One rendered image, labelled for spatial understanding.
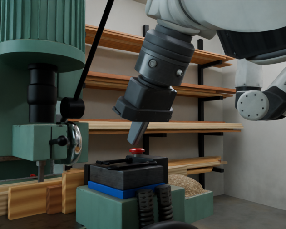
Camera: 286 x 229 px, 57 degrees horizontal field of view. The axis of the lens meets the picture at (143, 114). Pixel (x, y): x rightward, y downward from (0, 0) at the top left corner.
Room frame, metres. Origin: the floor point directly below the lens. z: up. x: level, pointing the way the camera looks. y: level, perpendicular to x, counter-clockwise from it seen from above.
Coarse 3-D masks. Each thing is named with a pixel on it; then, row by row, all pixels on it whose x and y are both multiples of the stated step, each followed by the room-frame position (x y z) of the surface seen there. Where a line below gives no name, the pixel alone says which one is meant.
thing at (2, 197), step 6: (168, 168) 0.81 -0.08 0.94; (174, 168) 0.82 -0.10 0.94; (180, 168) 0.84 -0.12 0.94; (186, 168) 0.86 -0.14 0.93; (168, 174) 0.80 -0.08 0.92; (186, 174) 0.86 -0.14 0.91; (0, 192) 0.51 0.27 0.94; (6, 192) 0.51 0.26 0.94; (0, 198) 0.50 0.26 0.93; (6, 198) 0.51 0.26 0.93; (0, 204) 0.50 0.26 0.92; (6, 204) 0.51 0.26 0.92; (0, 210) 0.50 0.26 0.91; (6, 210) 0.51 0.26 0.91
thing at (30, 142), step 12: (12, 132) 0.59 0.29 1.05; (24, 132) 0.53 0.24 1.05; (36, 132) 0.50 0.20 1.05; (48, 132) 0.52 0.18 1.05; (60, 132) 0.53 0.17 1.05; (12, 144) 0.59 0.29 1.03; (24, 144) 0.53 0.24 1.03; (36, 144) 0.50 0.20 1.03; (48, 144) 0.52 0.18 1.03; (24, 156) 0.53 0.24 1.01; (36, 156) 0.50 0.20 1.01; (48, 156) 0.52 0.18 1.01; (60, 156) 0.53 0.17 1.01
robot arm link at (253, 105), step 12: (276, 84) 0.65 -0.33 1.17; (240, 96) 0.69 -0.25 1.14; (252, 96) 0.66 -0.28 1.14; (264, 96) 0.65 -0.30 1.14; (276, 96) 0.63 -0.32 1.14; (240, 108) 0.68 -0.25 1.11; (252, 108) 0.66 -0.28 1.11; (264, 108) 0.65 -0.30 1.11; (276, 108) 0.64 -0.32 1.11; (252, 120) 0.67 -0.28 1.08
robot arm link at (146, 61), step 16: (144, 48) 0.43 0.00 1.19; (144, 64) 0.43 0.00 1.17; (160, 64) 0.42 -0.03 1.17; (176, 64) 0.42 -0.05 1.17; (144, 80) 0.45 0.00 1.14; (160, 80) 0.43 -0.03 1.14; (176, 80) 0.44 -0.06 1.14; (128, 96) 0.46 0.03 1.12; (144, 96) 0.44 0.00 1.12; (160, 96) 0.46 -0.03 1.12; (128, 112) 0.45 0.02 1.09; (144, 112) 0.46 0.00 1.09; (160, 112) 0.48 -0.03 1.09
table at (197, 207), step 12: (192, 204) 0.63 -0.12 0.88; (204, 204) 0.66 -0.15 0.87; (0, 216) 0.50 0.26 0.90; (36, 216) 0.50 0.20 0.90; (48, 216) 0.50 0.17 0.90; (60, 216) 0.50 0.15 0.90; (72, 216) 0.50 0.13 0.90; (192, 216) 0.63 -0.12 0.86; (204, 216) 0.66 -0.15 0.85; (0, 228) 0.44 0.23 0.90; (12, 228) 0.44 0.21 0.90; (24, 228) 0.44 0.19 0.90; (36, 228) 0.44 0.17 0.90; (48, 228) 0.44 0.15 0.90; (60, 228) 0.44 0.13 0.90; (72, 228) 0.44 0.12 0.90; (84, 228) 0.44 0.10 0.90
